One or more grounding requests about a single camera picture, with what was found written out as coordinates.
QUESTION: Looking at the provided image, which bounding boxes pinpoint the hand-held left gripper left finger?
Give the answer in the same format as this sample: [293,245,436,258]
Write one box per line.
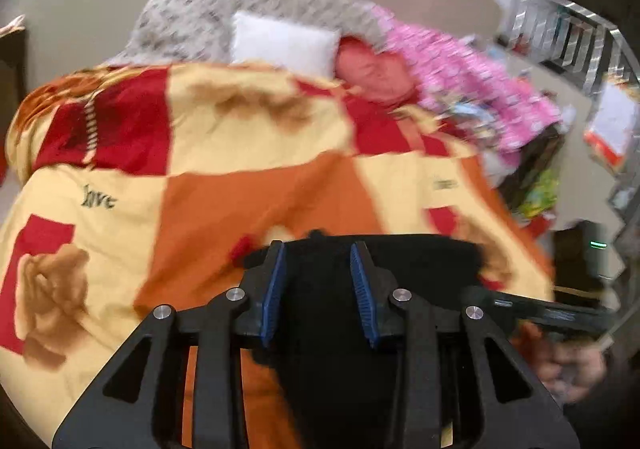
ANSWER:
[51,240,287,449]

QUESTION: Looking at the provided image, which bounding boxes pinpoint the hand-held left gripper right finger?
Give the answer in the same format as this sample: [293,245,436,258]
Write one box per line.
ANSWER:
[350,241,581,449]

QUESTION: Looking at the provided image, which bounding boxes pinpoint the black pants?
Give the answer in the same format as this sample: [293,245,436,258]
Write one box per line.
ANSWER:
[240,231,501,449]

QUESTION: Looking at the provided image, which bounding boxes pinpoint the person's right hand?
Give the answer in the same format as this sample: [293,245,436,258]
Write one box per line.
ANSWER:
[537,344,608,405]

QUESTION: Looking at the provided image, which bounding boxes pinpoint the black box with green light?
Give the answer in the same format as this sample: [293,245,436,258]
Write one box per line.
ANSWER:
[552,223,621,291]

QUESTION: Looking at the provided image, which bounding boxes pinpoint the red yellow orange patchwork blanket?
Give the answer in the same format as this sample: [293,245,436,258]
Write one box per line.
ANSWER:
[0,61,556,449]

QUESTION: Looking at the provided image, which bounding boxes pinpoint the dark green printed bag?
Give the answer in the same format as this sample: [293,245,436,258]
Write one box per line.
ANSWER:
[500,129,566,222]

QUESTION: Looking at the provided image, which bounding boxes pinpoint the orange and white box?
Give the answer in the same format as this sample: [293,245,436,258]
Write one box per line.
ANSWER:
[584,84,640,172]

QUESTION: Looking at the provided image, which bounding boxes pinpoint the red pillow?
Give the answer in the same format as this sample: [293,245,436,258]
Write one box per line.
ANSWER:
[334,36,426,104]

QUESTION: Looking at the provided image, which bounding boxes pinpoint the pink printed blanket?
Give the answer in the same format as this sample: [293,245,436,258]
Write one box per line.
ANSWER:
[375,9,563,167]

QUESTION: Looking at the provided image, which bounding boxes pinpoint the white pillow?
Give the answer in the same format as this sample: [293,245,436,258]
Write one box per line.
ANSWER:
[230,11,341,80]

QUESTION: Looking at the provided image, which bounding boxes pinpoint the grey tufted headboard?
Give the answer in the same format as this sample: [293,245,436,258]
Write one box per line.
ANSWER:
[107,0,391,67]

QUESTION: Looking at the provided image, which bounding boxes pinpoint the metal rail rack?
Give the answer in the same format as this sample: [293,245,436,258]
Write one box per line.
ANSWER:
[500,0,640,94]

